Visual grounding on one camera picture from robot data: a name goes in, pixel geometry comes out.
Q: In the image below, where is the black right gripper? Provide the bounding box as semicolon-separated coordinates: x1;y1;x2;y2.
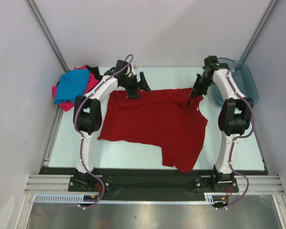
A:
189;73;214;98

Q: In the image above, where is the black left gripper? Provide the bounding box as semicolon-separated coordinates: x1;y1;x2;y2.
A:
121;72;152;100

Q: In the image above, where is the red t shirt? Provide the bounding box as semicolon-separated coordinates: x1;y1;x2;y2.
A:
98;88;208;173

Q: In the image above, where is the blue t shirt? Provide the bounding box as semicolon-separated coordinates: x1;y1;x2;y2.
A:
53;69;90;104

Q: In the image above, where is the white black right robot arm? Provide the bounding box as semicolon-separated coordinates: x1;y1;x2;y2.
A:
190;56;254;193

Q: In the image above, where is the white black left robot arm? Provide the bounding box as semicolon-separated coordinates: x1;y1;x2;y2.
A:
73;60;152;191

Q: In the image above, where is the grey t shirt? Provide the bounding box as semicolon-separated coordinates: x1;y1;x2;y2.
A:
232;70;246;97

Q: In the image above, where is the black folded t shirt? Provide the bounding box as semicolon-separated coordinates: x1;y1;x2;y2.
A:
52;65;102;91

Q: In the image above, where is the teal plastic basket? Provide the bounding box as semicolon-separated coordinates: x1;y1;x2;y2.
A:
218;58;258;105

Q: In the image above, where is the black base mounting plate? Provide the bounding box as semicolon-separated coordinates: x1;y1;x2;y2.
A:
38;167;270;201

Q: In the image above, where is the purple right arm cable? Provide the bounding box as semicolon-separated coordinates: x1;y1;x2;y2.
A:
215;57;256;210

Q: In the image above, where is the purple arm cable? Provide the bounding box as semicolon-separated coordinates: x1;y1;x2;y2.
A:
34;54;134;215
215;57;256;210

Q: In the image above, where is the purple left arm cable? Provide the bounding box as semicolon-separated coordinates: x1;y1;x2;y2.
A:
34;54;134;215

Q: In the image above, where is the grey slotted cable duct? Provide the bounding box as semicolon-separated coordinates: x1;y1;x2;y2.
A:
34;194;227;205

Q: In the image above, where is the right aluminium corner post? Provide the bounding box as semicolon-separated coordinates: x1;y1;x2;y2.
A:
240;0;280;62

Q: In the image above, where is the aluminium corner post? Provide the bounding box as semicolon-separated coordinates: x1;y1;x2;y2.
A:
240;0;280;62
25;0;69;72

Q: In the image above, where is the left aluminium corner post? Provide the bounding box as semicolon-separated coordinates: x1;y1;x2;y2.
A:
25;0;69;72

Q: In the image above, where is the aluminium front frame rail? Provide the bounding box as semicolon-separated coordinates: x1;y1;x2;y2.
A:
24;175;285;195

